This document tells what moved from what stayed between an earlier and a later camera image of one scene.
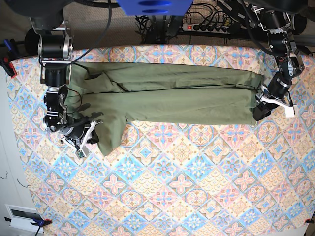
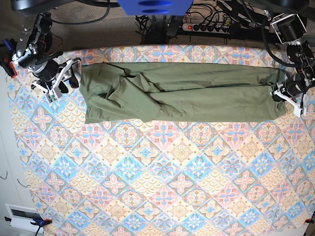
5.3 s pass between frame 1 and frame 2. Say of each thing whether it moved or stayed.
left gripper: moved
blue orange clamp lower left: stayed
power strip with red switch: stayed
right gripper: moved
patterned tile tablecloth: stayed
